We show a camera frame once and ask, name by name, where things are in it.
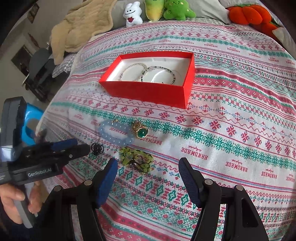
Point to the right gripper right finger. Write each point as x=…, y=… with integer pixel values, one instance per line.
x=242, y=221

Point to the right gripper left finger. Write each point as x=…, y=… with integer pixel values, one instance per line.
x=56, y=218

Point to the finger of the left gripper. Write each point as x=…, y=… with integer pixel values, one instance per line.
x=56, y=146
x=74, y=152

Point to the red jewelry box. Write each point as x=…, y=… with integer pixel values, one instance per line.
x=161, y=77

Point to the person's left hand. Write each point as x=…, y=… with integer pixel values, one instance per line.
x=10, y=193

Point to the dark office chair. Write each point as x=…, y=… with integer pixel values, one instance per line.
x=40, y=79

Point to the patterned bed cover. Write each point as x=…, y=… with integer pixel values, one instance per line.
x=238, y=128

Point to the beige quilted blanket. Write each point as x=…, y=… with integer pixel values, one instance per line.
x=80, y=24

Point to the white plush toy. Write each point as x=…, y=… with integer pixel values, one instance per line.
x=132, y=14

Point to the yellow-green carrot plush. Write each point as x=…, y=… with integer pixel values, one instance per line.
x=154, y=9

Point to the green star plush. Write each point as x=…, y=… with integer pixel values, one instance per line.
x=178, y=10

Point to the orange pumpkin plush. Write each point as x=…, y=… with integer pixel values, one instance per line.
x=254, y=15

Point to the wall picture frame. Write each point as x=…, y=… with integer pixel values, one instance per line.
x=33, y=12

